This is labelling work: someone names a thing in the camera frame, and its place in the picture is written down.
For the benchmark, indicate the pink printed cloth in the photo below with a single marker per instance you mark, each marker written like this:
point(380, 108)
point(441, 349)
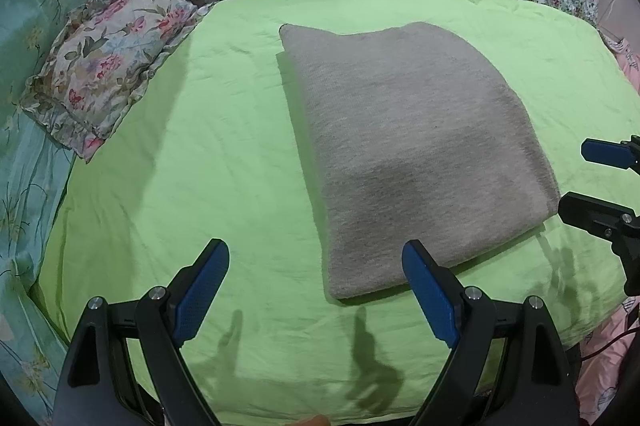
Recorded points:
point(600, 381)

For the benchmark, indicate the teal floral bed sheet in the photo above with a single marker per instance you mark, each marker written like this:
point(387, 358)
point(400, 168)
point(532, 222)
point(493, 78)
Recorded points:
point(30, 56)

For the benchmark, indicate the floral ruffled pillow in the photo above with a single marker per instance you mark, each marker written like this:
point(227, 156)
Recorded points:
point(110, 56)

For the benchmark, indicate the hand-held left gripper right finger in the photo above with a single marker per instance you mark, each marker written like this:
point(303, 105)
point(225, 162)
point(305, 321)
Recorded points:
point(432, 296)

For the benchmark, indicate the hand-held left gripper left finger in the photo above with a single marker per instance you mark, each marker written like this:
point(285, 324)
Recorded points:
point(200, 296)

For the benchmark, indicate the green bed sheet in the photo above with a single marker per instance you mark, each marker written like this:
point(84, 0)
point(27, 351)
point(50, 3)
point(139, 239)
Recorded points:
point(200, 156)

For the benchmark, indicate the grey knit garment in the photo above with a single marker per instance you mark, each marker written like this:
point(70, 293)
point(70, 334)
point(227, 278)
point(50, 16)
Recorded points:
point(410, 146)

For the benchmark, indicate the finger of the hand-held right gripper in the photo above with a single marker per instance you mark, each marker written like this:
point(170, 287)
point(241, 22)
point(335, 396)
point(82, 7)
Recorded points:
point(595, 213)
point(602, 153)

